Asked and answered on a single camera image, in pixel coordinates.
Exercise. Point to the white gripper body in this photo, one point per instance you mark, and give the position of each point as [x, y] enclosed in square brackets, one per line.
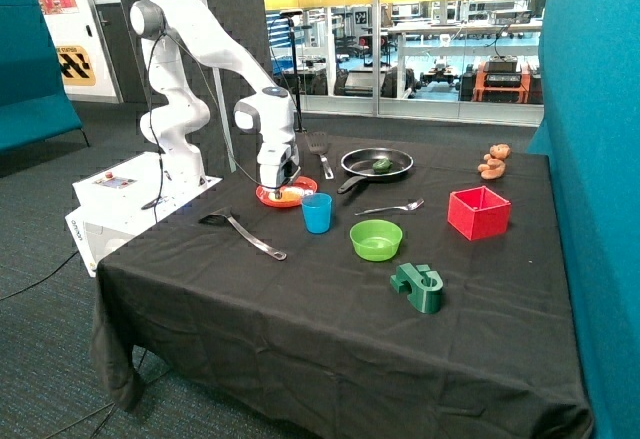
[278, 163]

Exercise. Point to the yellow toy corn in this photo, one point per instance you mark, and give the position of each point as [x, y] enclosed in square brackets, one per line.
[292, 194]

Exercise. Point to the green toy bell pepper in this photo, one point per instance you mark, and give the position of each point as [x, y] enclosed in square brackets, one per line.
[382, 166]

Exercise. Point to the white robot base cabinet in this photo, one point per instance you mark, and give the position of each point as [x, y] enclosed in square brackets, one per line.
[123, 201]

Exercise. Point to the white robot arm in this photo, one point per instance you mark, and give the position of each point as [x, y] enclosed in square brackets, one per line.
[166, 28]

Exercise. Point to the red plastic plate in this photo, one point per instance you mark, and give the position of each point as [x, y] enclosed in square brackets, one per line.
[266, 196]

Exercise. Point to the blue plastic cup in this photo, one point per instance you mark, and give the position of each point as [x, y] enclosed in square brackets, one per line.
[317, 212]

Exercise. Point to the black slotted spatula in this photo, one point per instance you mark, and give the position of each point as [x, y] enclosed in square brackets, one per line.
[318, 144]

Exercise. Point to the black frying pan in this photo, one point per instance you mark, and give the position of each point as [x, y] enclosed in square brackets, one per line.
[359, 166]

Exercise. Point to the green plastic bowl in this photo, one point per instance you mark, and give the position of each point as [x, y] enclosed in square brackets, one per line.
[376, 240]

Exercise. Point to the silver metal fork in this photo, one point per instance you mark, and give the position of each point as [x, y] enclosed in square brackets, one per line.
[411, 206]

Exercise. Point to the black tripod stand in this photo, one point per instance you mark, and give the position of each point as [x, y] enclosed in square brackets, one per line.
[288, 15]

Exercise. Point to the black tablecloth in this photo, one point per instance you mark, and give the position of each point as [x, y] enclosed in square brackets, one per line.
[322, 339]

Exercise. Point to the dark green printed part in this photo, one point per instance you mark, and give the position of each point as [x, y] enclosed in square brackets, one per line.
[422, 286]

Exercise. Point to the dark grey acoustic panel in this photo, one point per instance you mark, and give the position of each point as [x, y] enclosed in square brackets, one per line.
[245, 22]

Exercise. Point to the red open box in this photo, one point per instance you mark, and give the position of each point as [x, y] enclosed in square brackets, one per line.
[478, 213]

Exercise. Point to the brown teddy bear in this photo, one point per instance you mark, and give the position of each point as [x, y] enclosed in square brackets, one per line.
[494, 165]

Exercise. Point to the yellow black warning sign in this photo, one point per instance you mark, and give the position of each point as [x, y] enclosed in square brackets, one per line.
[75, 65]

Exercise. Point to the orange black wheeled robot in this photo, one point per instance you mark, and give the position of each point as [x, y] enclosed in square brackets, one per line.
[502, 79]

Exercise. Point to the teal sofa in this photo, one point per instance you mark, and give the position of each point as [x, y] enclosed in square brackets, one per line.
[34, 105]

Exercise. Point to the teal partition panel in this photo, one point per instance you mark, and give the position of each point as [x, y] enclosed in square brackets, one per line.
[589, 57]

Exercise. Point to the black ladle metal handle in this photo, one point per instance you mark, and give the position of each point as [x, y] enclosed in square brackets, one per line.
[225, 214]

